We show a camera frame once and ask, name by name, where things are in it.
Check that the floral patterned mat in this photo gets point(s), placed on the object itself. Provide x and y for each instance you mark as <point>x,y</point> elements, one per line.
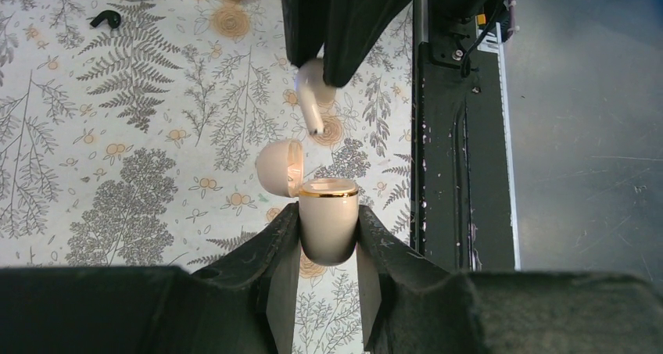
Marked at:
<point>137,146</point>

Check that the black earbud near case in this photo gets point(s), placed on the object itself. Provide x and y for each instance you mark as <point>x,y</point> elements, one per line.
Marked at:
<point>111,17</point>

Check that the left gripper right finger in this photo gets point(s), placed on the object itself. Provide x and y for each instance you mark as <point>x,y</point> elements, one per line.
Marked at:
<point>410,305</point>

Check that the beige wireless earbud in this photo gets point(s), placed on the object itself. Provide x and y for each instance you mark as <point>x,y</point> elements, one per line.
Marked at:
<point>311,90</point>

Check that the beige earbud charging case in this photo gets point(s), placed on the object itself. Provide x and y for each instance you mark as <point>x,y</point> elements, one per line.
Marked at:
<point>328,207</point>

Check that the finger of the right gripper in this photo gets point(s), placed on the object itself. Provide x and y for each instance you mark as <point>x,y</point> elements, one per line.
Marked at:
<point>352,29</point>
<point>305,24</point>

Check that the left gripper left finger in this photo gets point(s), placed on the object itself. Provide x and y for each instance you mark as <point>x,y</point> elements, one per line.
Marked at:
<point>244,302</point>

